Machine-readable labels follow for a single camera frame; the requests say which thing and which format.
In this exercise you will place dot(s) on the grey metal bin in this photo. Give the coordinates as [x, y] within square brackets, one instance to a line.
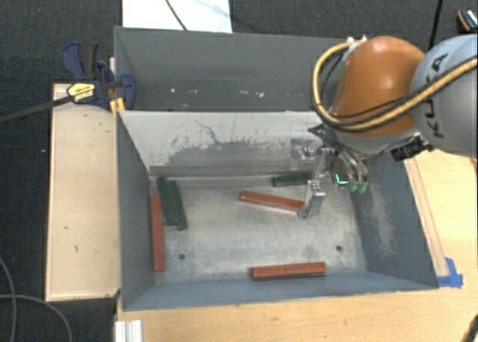
[239, 243]

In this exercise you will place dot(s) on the pale wood flat board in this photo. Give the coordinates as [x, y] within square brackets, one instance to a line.
[82, 202]

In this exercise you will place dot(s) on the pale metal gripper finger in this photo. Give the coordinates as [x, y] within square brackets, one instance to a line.
[308, 202]
[318, 204]

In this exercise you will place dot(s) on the dark green flat block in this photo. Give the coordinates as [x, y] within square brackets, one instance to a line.
[174, 204]
[291, 179]

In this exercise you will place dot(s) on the black cylinder on white bracket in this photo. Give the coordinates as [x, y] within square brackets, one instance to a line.
[409, 149]

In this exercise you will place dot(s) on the red-brown flat block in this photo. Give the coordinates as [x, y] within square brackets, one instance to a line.
[287, 271]
[158, 236]
[270, 200]

